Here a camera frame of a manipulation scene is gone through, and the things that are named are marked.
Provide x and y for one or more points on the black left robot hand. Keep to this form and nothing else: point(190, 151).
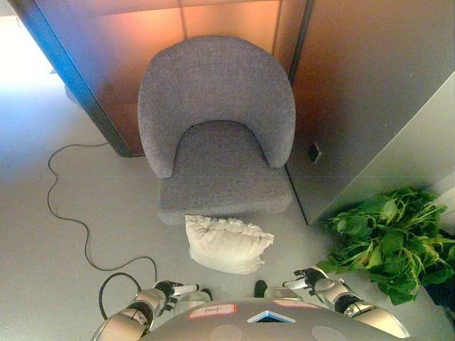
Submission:
point(167, 289)

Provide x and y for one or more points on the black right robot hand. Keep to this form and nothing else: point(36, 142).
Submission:
point(310, 277)

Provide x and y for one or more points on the cream frilled pillow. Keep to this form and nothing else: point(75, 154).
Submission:
point(227, 248)

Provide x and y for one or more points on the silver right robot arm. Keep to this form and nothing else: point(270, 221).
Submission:
point(359, 305)

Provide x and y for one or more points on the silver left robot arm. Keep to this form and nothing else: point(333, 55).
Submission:
point(131, 316)

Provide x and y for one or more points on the silver left robot leg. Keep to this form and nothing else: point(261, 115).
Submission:
point(207, 294)

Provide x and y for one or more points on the grey robot torso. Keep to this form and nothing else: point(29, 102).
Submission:
point(270, 327)

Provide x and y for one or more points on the green leafy plant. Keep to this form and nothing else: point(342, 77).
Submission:
point(391, 245)

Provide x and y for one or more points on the grey metal panel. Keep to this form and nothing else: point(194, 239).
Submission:
point(391, 152)

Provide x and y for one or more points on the grey fabric armchair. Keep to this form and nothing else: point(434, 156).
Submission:
point(217, 89)

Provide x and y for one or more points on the black door edge strip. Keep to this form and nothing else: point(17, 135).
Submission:
point(298, 46)

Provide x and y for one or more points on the dark partition frame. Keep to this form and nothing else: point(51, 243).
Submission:
point(71, 74)

